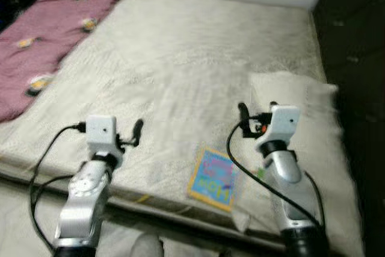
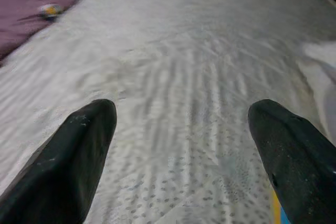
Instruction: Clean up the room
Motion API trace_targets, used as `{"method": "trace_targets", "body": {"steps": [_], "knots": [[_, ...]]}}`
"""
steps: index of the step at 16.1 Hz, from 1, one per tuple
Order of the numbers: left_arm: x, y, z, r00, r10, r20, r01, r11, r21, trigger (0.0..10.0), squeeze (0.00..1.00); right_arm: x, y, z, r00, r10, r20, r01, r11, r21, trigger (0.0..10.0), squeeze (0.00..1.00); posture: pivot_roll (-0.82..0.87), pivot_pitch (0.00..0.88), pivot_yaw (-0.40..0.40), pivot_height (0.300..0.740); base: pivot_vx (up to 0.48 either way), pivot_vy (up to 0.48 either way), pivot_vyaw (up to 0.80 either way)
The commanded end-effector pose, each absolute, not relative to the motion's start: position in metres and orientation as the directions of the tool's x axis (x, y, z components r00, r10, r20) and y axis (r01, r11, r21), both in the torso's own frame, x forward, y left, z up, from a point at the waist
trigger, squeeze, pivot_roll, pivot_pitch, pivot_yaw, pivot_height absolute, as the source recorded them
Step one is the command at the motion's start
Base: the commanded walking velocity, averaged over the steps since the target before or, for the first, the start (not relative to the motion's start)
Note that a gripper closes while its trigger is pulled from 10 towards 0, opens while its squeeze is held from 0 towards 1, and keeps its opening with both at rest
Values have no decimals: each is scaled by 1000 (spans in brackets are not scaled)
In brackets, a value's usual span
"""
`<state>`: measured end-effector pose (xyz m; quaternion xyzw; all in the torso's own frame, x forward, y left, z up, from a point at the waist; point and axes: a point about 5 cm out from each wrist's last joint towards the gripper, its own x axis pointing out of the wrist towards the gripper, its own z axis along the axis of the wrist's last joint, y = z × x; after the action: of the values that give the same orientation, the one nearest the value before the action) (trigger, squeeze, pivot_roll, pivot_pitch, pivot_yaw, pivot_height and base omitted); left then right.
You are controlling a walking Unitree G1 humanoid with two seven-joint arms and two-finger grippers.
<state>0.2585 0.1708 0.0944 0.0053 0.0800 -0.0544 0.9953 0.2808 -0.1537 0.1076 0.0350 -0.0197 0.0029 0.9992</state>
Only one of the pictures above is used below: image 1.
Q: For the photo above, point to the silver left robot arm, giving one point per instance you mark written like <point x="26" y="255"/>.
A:
<point x="84" y="203"/>

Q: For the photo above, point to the blue yellow-bordered picture book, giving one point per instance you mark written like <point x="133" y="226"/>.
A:
<point x="210" y="179"/>

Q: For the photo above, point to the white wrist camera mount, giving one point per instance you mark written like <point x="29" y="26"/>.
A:
<point x="284" y="121"/>
<point x="101" y="130"/>

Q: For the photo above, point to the dark tufted headboard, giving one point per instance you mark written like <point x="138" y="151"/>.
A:
<point x="361" y="58"/>

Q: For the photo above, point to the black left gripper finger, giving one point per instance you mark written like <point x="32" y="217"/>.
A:
<point x="138" y="130"/>

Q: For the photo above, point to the purple patterned blanket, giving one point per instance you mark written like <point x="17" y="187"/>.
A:
<point x="54" y="28"/>

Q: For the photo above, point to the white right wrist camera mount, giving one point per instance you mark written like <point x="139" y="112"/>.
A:
<point x="284" y="121"/>

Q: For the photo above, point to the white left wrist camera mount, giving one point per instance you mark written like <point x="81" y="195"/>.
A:
<point x="101" y="130"/>

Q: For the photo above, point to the white quilted mattress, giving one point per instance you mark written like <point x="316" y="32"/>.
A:
<point x="180" y="58"/>

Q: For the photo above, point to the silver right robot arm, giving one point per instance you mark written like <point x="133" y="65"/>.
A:
<point x="289" y="179"/>

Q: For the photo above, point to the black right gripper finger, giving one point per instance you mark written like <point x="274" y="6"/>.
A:
<point x="243" y="114"/>
<point x="273" y="105"/>

